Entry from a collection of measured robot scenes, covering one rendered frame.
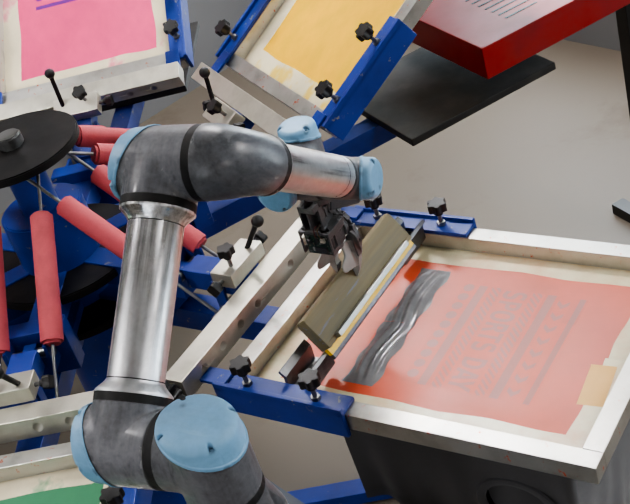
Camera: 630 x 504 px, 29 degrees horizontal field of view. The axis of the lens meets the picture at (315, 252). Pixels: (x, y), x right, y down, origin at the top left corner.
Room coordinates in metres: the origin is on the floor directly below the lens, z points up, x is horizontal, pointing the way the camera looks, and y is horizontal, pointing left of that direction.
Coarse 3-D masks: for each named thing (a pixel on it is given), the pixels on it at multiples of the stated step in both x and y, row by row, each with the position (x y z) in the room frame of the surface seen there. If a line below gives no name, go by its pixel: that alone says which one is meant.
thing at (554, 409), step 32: (320, 352) 1.94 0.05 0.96; (352, 352) 1.91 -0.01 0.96; (416, 352) 1.84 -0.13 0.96; (352, 384) 1.81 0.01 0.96; (384, 384) 1.78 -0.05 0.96; (416, 384) 1.75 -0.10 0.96; (544, 384) 1.64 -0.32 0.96; (576, 384) 1.62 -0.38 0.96; (480, 416) 1.62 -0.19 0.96; (512, 416) 1.59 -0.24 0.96; (544, 416) 1.57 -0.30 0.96; (576, 416) 1.54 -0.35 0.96
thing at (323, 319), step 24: (384, 216) 2.12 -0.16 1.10; (384, 240) 2.07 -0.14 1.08; (408, 240) 2.09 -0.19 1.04; (384, 264) 2.02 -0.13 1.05; (336, 288) 1.94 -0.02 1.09; (360, 288) 1.96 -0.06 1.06; (312, 312) 1.88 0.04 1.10; (336, 312) 1.90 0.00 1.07; (312, 336) 1.85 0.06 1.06; (336, 336) 1.86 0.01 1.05
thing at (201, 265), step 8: (200, 256) 2.29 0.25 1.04; (208, 256) 2.28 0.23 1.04; (192, 264) 2.27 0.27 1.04; (200, 264) 2.26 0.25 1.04; (208, 264) 2.25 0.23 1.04; (216, 264) 2.24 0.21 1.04; (256, 264) 2.19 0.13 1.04; (184, 272) 2.26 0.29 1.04; (192, 272) 2.24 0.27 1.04; (200, 272) 2.23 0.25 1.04; (208, 272) 2.22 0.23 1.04; (192, 280) 2.25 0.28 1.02; (200, 280) 2.23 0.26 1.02; (208, 280) 2.22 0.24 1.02; (200, 288) 2.24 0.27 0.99; (224, 288) 2.19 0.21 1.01; (232, 288) 2.17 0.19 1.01
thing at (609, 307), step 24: (408, 264) 2.13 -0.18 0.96; (432, 264) 2.11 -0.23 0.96; (456, 288) 2.00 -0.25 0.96; (504, 288) 1.95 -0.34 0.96; (528, 288) 1.93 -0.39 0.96; (552, 288) 1.90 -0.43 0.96; (576, 288) 1.88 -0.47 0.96; (600, 288) 1.85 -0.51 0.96; (624, 288) 1.83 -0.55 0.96; (384, 312) 2.00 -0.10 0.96; (432, 312) 1.95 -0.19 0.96; (600, 312) 1.79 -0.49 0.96; (624, 312) 1.76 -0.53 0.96; (576, 336) 1.74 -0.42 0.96; (600, 336) 1.72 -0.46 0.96
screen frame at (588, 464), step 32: (544, 256) 2.00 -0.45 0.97; (576, 256) 1.95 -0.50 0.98; (608, 256) 1.90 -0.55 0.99; (320, 288) 2.13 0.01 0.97; (288, 320) 2.04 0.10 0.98; (256, 352) 1.96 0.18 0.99; (352, 416) 1.69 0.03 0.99; (384, 416) 1.66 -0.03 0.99; (416, 416) 1.63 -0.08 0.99; (608, 416) 1.48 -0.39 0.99; (448, 448) 1.56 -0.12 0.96; (480, 448) 1.52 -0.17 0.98; (512, 448) 1.48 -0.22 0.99; (544, 448) 1.46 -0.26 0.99; (576, 448) 1.44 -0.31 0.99; (608, 448) 1.42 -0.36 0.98
